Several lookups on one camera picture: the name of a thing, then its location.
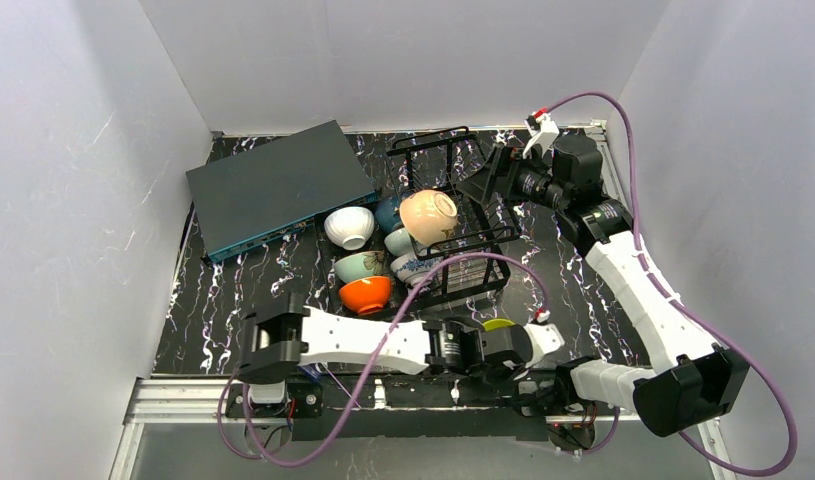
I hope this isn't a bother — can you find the black wire dish rack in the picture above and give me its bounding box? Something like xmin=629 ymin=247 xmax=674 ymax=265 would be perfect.
xmin=322 ymin=125 xmax=522 ymax=327

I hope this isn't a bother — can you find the blue floral white bowl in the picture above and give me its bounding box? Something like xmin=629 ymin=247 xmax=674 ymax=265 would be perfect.
xmin=390 ymin=252 xmax=442 ymax=288

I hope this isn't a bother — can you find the white ribbed bowl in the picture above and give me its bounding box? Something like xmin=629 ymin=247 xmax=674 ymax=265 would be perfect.
xmin=324 ymin=206 xmax=375 ymax=251

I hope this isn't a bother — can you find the celadon green bowl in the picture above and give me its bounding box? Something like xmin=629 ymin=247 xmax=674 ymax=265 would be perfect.
xmin=334 ymin=250 xmax=386 ymax=284

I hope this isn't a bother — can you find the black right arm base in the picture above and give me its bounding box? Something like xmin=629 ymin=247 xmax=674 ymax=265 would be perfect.
xmin=504 ymin=376 xmax=621 ymax=456

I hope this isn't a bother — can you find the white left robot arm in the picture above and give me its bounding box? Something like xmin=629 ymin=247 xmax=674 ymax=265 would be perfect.
xmin=238 ymin=294 xmax=542 ymax=406

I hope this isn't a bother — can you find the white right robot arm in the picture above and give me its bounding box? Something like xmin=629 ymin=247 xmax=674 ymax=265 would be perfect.
xmin=454 ymin=135 xmax=749 ymax=437

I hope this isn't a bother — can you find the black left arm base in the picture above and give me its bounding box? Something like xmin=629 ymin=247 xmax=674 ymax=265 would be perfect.
xmin=219 ymin=378 xmax=323 ymax=442

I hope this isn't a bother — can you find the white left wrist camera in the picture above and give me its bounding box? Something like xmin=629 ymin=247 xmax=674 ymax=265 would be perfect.
xmin=524 ymin=308 xmax=564 ymax=368

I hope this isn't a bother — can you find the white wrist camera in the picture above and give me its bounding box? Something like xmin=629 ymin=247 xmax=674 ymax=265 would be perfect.
xmin=524 ymin=308 xmax=564 ymax=368
xmin=522 ymin=107 xmax=560 ymax=160

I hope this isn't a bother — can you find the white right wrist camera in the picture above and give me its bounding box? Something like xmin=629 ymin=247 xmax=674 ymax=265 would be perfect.
xmin=522 ymin=107 xmax=560 ymax=160

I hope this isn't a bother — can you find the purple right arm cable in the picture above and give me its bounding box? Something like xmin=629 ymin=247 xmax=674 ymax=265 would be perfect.
xmin=546 ymin=91 xmax=799 ymax=478

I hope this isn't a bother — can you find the grey blue network switch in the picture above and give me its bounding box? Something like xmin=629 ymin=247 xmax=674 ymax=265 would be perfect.
xmin=186 ymin=120 xmax=377 ymax=263

